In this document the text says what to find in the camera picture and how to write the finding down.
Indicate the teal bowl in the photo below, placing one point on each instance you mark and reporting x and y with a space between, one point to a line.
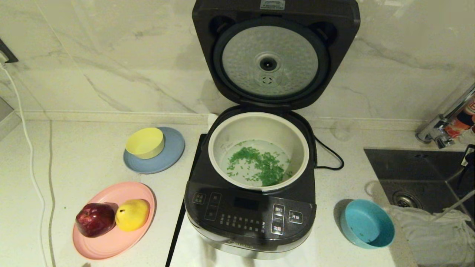
365 222

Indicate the black rice cooker lid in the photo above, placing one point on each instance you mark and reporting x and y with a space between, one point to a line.
207 66

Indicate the red apple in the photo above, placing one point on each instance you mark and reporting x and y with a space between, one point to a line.
95 220

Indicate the yellow pear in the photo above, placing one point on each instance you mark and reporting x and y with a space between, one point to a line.
132 215

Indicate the chopped green vegetables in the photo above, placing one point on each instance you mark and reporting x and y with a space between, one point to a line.
259 165

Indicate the round sink drain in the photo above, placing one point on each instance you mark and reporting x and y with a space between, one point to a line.
405 199

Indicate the blue plate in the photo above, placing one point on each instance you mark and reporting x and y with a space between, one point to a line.
172 152

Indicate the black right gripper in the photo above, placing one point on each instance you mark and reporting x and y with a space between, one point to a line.
470 159

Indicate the steel sink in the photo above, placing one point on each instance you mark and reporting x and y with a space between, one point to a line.
408 167

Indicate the white inner pot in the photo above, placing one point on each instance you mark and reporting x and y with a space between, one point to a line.
259 126

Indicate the chrome faucet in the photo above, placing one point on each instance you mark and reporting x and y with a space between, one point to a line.
439 131

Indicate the black wall socket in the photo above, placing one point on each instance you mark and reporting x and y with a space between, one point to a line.
7 52

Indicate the black rice cooker base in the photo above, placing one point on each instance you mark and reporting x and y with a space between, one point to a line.
237 211

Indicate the yellow bowl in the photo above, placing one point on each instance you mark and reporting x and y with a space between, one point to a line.
144 142

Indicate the pink plate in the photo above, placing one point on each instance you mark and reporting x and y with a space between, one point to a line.
111 244

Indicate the white crumpled cloth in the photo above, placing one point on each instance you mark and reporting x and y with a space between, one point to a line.
434 237

